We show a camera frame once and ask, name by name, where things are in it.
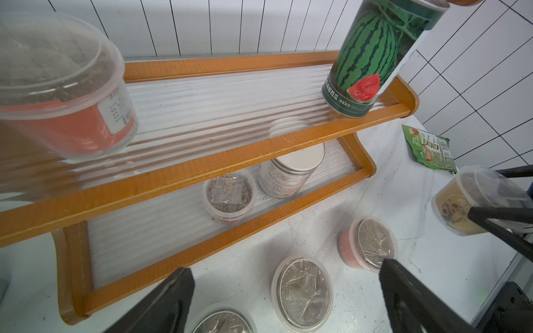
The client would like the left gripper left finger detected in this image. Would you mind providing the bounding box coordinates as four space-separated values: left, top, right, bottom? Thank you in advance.
106 267 195 332

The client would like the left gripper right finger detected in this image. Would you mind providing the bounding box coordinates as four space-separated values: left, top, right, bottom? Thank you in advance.
379 259 478 332

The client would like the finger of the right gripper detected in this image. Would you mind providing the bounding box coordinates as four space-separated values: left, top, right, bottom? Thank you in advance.
496 165 533 178
467 207 533 262

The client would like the yellow label seed jar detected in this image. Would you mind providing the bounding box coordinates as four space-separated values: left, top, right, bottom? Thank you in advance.
431 166 532 236

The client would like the green label seed jar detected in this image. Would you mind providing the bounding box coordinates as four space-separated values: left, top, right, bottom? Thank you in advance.
188 302 258 333

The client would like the red label seed jar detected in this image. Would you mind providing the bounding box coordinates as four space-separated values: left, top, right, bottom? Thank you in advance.
337 216 398 273

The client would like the orange-red label seed jar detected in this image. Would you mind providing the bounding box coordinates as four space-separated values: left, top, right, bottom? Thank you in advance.
271 255 334 332

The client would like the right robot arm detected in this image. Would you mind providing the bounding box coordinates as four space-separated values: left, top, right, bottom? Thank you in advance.
462 166 532 332

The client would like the small red jar bottom shelf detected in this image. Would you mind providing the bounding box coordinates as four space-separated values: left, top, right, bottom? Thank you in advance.
202 170 258 225

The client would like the small red jar shelf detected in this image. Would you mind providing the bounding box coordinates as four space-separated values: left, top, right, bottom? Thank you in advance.
1 12 138 160
202 170 258 225

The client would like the white lidded glass jar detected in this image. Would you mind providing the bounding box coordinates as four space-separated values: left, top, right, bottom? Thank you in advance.
258 143 326 198

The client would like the wooden three-tier shelf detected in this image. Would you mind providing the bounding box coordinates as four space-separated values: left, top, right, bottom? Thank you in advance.
1 77 420 325

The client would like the watermelon seed tin can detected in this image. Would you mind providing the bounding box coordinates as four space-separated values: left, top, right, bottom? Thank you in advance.
322 0 450 118

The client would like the small red jar middle shelf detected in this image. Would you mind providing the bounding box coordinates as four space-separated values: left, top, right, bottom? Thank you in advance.
1 12 138 160

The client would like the green snack packet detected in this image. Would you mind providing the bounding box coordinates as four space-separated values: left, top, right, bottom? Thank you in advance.
402 125 457 173

